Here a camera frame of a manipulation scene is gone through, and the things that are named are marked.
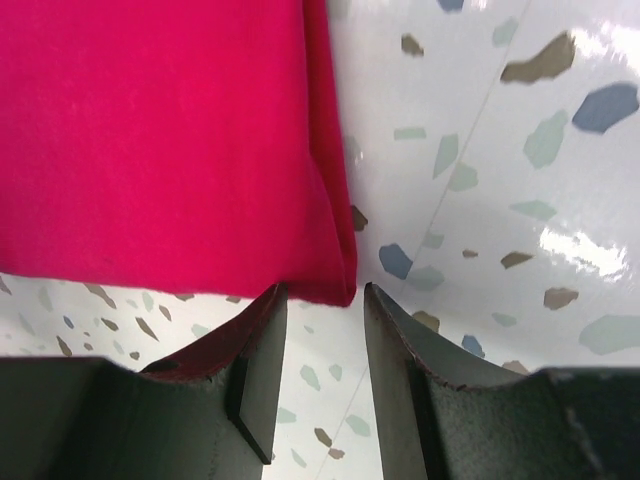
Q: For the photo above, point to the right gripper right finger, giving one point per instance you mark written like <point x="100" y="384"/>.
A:
<point x="444" y="413"/>

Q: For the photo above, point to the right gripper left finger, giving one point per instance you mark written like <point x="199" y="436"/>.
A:
<point x="206" y="411"/>

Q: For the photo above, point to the magenta t shirt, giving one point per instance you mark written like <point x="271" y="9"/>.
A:
<point x="180" y="146"/>

